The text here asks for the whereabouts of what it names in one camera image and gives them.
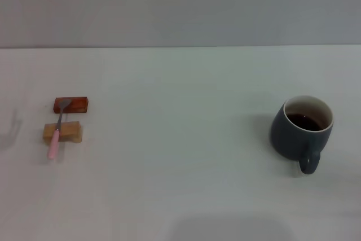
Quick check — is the dark grey ceramic cup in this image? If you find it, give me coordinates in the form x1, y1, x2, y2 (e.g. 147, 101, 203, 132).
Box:
269, 95, 335, 176

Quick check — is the pink handled metal spoon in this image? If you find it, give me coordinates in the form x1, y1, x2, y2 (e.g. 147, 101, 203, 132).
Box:
47, 98, 72, 160

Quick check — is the red-brown wooden block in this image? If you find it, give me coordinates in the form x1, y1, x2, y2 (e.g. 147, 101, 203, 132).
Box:
52, 97, 91, 115

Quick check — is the light wooden block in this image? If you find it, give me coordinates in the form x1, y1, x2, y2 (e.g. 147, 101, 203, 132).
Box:
42, 121, 84, 143

